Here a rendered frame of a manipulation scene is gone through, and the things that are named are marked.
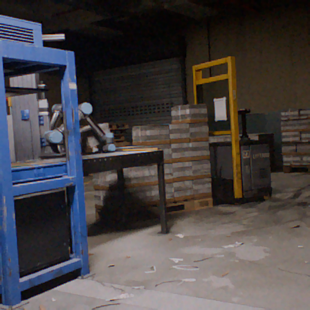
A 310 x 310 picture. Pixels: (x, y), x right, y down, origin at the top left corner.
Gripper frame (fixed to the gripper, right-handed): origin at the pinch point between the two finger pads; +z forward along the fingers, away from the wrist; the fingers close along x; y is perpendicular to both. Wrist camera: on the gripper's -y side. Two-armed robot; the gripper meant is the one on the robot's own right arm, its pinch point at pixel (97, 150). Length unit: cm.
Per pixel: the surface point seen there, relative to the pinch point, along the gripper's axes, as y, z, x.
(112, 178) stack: -34.5, -6.5, -2.8
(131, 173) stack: -38.1, -7.2, -26.8
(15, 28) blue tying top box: 122, -146, 100
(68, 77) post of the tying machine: 83, -154, 80
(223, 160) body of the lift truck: -83, 7, -176
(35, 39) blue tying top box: 112, -141, 87
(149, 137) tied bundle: -9, -8, -65
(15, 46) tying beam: 109, -168, 113
